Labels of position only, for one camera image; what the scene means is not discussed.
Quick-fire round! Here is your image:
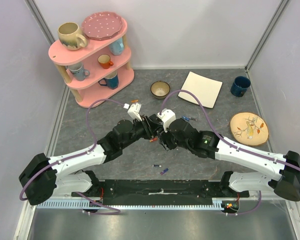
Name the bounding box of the white square plate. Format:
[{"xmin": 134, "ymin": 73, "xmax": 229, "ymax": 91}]
[{"xmin": 181, "ymin": 71, "xmax": 223, "ymax": 109}]

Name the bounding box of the white slotted cable duct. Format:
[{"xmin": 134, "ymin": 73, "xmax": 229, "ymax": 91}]
[{"xmin": 36, "ymin": 198, "xmax": 224, "ymax": 211}]

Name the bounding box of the light blue mug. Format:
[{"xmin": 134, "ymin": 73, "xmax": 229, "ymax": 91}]
[{"xmin": 108, "ymin": 37, "xmax": 125, "ymax": 56}]

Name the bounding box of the beige brown ceramic bowl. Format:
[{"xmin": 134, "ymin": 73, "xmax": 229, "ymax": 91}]
[{"xmin": 150, "ymin": 81, "xmax": 171, "ymax": 99}]

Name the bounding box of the navy blue cup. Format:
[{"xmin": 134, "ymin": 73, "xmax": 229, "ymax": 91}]
[{"xmin": 230, "ymin": 76, "xmax": 251, "ymax": 97}]

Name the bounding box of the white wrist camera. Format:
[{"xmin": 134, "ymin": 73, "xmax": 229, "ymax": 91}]
[
  {"xmin": 123, "ymin": 102, "xmax": 142, "ymax": 121},
  {"xmin": 157, "ymin": 108, "xmax": 176, "ymax": 133}
]

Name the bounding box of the orange mug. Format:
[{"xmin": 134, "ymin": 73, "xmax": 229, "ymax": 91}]
[{"xmin": 97, "ymin": 54, "xmax": 114, "ymax": 69}]

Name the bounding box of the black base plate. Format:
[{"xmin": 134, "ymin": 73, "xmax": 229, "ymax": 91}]
[{"xmin": 83, "ymin": 179, "xmax": 250, "ymax": 206}]

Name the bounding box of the beige ceramic mug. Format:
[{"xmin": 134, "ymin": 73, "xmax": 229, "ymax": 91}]
[{"xmin": 58, "ymin": 22, "xmax": 88, "ymax": 51}]

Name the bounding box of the blue purple battery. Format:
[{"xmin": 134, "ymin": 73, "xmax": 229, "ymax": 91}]
[{"xmin": 160, "ymin": 168, "xmax": 169, "ymax": 175}]

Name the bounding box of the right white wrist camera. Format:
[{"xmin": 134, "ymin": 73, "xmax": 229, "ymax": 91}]
[{"xmin": 157, "ymin": 108, "xmax": 176, "ymax": 133}]

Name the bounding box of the grey blue mug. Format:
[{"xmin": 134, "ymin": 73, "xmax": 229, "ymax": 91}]
[{"xmin": 68, "ymin": 62, "xmax": 90, "ymax": 81}]

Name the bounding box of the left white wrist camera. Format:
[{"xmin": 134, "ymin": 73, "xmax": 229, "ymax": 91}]
[{"xmin": 123, "ymin": 102, "xmax": 142, "ymax": 121}]

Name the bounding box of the pink polka dot plate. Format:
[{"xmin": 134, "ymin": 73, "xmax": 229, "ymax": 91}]
[{"xmin": 81, "ymin": 11, "xmax": 123, "ymax": 41}]

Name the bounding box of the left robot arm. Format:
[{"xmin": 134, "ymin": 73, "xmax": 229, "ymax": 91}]
[{"xmin": 18, "ymin": 114, "xmax": 162, "ymax": 206}]

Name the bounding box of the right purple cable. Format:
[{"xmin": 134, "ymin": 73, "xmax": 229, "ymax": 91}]
[{"xmin": 159, "ymin": 89, "xmax": 300, "ymax": 216}]

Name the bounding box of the pink three-tier shelf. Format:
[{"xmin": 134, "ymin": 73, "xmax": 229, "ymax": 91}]
[{"xmin": 48, "ymin": 19, "xmax": 135, "ymax": 108}]

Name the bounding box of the round wooden bird coaster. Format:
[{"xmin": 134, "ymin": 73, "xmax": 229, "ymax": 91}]
[{"xmin": 229, "ymin": 112, "xmax": 269, "ymax": 146}]

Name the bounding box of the dark blue faceted mug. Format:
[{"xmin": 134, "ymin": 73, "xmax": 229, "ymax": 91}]
[{"xmin": 98, "ymin": 71, "xmax": 119, "ymax": 89}]

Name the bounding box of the black remote control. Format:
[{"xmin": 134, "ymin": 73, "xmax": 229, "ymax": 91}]
[{"xmin": 148, "ymin": 114, "xmax": 162, "ymax": 126}]

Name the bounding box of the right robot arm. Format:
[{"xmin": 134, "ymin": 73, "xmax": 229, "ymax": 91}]
[{"xmin": 158, "ymin": 118, "xmax": 300, "ymax": 202}]

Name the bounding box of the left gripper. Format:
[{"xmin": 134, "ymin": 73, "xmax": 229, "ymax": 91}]
[{"xmin": 121, "ymin": 114, "xmax": 164, "ymax": 149}]

